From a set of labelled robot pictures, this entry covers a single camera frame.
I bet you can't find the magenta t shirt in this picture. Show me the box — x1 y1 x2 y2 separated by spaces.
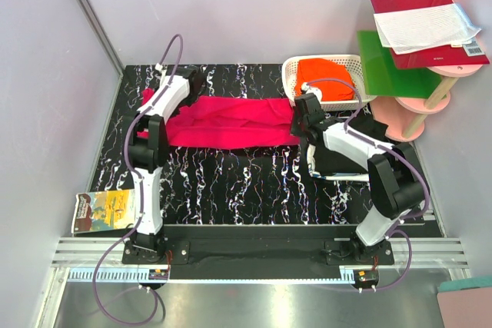
138 84 299 150

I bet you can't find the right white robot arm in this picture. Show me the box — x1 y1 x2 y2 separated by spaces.
293 93 430 264

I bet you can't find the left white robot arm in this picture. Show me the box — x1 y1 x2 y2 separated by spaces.
124 67 206 263

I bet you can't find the folded black white t shirt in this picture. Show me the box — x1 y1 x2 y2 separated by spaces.
306 114 387 182

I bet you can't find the orange t shirt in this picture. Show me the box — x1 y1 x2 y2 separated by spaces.
294 58 354 101

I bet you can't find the white plastic basket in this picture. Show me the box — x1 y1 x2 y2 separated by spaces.
281 55 375 111

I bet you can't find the green plastic sheet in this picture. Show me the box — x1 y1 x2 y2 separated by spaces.
357 31 441 99

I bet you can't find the pink wooden shelf stand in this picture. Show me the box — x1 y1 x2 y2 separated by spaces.
371 41 490 141

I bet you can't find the white mesh cloth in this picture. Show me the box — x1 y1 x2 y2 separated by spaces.
374 3 481 55

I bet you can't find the illustrated book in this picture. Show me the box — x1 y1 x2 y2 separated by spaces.
71 189 136 235

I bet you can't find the dark red folder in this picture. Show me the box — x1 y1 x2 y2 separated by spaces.
371 0 490 69

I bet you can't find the teal board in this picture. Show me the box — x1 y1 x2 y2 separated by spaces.
438 277 492 293

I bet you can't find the pink board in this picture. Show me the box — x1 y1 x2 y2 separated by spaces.
437 287 492 328

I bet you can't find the white slotted cable duct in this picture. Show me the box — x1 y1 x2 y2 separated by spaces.
68 266 354 284

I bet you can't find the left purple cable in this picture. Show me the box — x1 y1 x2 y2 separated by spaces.
91 33 185 327

